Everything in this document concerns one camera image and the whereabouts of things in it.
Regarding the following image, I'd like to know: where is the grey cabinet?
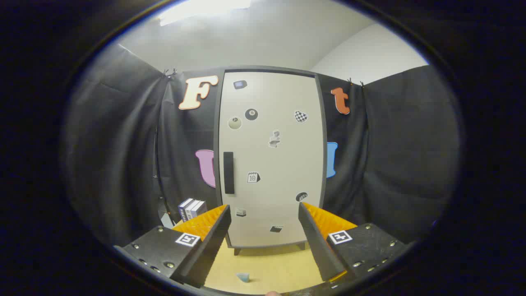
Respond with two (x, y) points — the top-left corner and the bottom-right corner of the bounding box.
(213, 66), (329, 255)

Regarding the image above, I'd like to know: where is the black backdrop cloth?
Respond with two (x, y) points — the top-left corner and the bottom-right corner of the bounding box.
(62, 43), (461, 247)

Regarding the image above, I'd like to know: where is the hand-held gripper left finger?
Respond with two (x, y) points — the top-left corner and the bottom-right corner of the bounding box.
(113, 204), (232, 288)

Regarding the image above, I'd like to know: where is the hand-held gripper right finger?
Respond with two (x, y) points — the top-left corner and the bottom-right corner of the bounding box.
(298, 201), (413, 287)

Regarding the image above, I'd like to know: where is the black door handle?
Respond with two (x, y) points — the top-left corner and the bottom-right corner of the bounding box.
(223, 152), (235, 194)

